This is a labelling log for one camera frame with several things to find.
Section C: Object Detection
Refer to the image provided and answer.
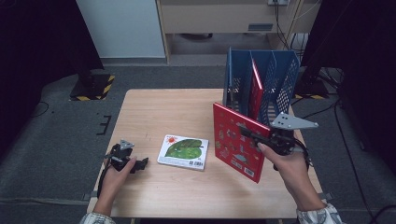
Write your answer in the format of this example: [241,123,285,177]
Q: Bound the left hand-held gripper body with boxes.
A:
[105,138,135,173]

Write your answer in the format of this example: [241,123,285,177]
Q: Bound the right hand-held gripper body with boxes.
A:
[263,111,319,157]

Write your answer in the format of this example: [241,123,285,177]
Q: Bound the red hardcover book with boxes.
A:
[212,102,272,185]
[247,59,265,121]

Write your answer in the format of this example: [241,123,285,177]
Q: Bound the white book with green leaf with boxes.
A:
[156,133,210,172]

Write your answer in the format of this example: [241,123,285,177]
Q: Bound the dark blue picture book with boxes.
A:
[228,57,235,110]

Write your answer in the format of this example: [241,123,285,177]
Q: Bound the blue plastic file rack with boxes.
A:
[222,47,301,127]

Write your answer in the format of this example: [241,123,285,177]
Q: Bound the person's left hand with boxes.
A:
[97,157,137,203]

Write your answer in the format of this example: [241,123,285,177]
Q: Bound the person's right hand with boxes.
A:
[257,143,313,196]

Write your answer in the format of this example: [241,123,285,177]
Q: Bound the black stand with striped base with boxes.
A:
[293,66,331,101]
[68,55,116,102]

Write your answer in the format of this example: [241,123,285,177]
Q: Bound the grey label on desk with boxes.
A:
[247,22,274,32]

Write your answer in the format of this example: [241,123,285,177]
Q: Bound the black curtain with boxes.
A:
[0,0,106,158]
[300,0,396,175]

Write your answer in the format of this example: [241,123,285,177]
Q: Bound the beige desk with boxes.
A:
[155,0,321,64]

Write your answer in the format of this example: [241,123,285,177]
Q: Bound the white panel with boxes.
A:
[77,0,166,59]

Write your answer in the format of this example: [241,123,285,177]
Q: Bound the right hand-held gripper cable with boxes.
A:
[297,138,313,172]

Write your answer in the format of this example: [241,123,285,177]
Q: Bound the hand-held gripper cable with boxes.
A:
[297,138,313,172]
[96,161,113,199]

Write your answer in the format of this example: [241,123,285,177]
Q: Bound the left hand-held gripper cable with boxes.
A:
[96,161,113,199]

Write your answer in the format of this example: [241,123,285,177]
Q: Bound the black floor cable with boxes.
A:
[300,102,339,120]
[333,101,376,224]
[27,101,50,119]
[369,203,396,224]

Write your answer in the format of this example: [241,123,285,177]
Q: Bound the tangle of black cables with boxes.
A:
[318,66,345,92]

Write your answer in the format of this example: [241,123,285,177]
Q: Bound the black hanging cable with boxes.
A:
[273,0,292,50]

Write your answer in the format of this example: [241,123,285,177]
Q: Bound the yellow hanging cable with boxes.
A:
[284,0,305,48]

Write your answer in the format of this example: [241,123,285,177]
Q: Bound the white hanging cable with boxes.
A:
[297,0,321,20]

